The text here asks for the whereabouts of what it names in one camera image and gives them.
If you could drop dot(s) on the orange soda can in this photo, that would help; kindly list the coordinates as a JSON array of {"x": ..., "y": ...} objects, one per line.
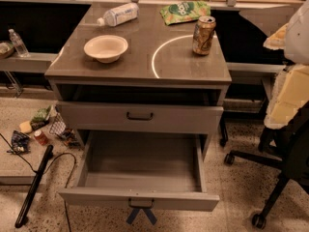
[{"x": 203, "y": 34}]

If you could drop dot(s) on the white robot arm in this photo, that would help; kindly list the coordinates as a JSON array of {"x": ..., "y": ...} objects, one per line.
[{"x": 291, "y": 87}]

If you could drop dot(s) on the white paper bowl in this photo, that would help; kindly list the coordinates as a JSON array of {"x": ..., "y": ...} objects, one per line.
[{"x": 106, "y": 49}]

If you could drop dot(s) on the red can on floor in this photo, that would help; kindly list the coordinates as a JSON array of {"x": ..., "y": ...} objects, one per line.
[{"x": 41, "y": 137}]

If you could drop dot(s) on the bowl on left shelf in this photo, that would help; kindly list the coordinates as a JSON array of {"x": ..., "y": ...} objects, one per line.
[{"x": 6, "y": 50}]

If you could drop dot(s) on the grey drawer cabinet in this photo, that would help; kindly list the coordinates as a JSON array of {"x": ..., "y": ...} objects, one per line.
[{"x": 159, "y": 67}]

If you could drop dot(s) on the open bottom drawer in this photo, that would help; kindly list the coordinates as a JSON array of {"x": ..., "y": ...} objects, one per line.
[{"x": 141, "y": 170}]

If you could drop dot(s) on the closed upper drawer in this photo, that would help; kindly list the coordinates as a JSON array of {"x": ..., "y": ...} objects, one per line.
[{"x": 140, "y": 117}]

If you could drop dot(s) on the dark snack bag on floor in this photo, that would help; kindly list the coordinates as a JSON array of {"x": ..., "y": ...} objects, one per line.
[{"x": 69, "y": 138}]

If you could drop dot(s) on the green chip bag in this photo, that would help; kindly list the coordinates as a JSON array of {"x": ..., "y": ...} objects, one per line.
[{"x": 184, "y": 12}]

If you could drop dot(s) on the clear plastic water bottle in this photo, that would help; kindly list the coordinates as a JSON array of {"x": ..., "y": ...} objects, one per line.
[{"x": 119, "y": 15}]

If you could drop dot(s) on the green bag on floor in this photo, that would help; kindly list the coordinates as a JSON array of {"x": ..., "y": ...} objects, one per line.
[{"x": 41, "y": 118}]

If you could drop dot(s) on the black rod on floor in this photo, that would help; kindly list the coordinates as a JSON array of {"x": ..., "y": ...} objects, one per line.
[{"x": 22, "y": 216}]

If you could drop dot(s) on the yellow sponge on floor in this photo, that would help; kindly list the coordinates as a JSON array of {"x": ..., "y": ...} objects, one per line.
[{"x": 25, "y": 127}]

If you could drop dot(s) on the blue snack bag on floor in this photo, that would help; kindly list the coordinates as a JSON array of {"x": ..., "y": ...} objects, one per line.
[{"x": 19, "y": 143}]

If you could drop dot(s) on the black office chair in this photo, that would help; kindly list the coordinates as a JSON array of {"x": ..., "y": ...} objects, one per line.
[{"x": 289, "y": 147}]

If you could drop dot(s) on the small water bottle on shelf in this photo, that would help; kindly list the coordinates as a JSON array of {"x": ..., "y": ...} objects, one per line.
[{"x": 18, "y": 43}]

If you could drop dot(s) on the wire basket on floor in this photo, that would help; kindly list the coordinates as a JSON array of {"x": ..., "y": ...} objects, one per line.
[{"x": 58, "y": 125}]

